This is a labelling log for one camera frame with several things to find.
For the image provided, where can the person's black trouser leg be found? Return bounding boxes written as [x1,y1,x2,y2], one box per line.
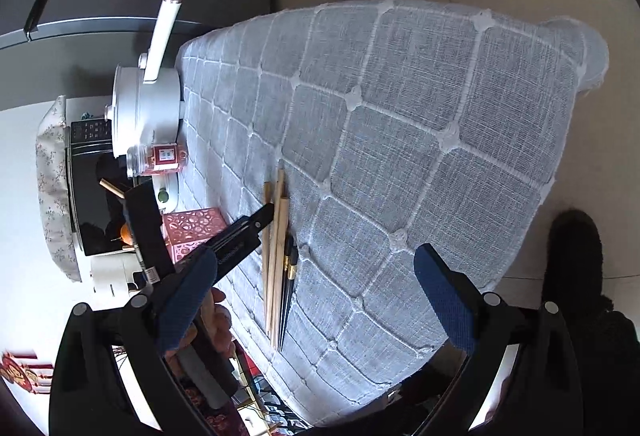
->
[562,293,640,436]

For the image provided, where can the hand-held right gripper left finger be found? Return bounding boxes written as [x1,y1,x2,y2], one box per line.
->
[48,246,236,436]

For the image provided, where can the pink perforated box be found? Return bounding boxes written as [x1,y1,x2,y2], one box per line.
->
[162,207,230,267]

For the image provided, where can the floral cloth cover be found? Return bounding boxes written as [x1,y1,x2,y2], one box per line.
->
[34,94,85,283]

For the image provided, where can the black microwave oven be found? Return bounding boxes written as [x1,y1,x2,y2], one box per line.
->
[65,118,142,257]

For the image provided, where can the black chopstick with gold band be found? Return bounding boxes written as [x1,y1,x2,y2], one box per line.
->
[281,243,299,317]
[276,236,294,353]

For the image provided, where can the person's left hand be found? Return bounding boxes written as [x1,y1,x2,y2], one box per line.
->
[200,287,236,359]

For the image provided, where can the wooden chopstick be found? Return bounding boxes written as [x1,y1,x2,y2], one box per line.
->
[271,197,291,349]
[268,167,286,338]

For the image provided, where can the black fuzzy slipper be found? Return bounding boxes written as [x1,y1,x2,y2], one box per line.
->
[541,210,607,309]

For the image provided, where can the red wall ornament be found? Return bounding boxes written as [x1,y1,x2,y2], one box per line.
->
[0,350,54,398]

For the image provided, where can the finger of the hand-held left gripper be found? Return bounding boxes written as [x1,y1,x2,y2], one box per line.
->
[174,204,276,284]
[124,183,177,289]

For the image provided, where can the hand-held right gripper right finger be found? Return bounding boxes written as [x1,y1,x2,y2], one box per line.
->
[414,243,595,436]

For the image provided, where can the grey checked tablecloth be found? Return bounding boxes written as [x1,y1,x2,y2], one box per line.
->
[174,0,612,408]

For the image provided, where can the small white container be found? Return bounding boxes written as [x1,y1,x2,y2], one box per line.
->
[156,180,182,213]

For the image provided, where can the glass jar with red label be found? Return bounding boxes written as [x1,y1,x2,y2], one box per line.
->
[126,142,189,179]

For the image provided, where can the white pot with long handle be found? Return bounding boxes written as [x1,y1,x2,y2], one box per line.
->
[104,0,185,160]

